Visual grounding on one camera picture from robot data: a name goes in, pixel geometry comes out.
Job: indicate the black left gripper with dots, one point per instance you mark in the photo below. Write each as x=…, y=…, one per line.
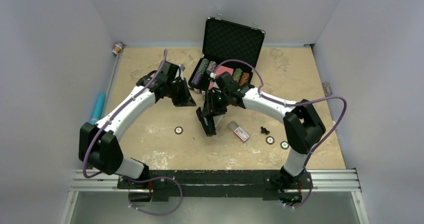
x=186, y=100

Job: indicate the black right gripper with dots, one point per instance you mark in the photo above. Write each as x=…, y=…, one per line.
x=210, y=106

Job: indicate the green stapler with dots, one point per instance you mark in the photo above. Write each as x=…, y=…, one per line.
x=217, y=119

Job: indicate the black stapler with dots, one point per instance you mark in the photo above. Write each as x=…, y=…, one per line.
x=205, y=116

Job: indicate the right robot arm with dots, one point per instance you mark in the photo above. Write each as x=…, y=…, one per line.
x=302, y=124

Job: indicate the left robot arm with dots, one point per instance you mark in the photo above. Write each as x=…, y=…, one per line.
x=99, y=145

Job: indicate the brown white poker chip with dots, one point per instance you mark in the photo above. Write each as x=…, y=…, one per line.
x=178, y=130

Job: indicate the red white staple box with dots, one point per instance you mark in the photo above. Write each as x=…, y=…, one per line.
x=238, y=131

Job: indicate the black screw knob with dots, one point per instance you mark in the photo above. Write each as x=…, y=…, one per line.
x=265, y=131

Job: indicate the black poker chip case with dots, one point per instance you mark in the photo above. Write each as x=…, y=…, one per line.
x=224, y=40

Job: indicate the red white poker chip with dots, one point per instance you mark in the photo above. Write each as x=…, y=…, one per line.
x=270, y=140

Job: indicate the green white poker chip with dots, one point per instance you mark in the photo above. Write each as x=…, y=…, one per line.
x=284, y=145

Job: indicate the orange small bottle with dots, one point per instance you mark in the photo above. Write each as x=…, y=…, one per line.
x=118, y=47

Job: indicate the turquoise cylindrical tool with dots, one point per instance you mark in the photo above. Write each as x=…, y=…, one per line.
x=98, y=108

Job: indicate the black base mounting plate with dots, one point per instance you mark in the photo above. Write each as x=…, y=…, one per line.
x=267, y=184

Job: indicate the striped object at right wall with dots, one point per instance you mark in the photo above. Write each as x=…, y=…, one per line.
x=326, y=86

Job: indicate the aluminium frame rail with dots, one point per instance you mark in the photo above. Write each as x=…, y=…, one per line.
x=323, y=180

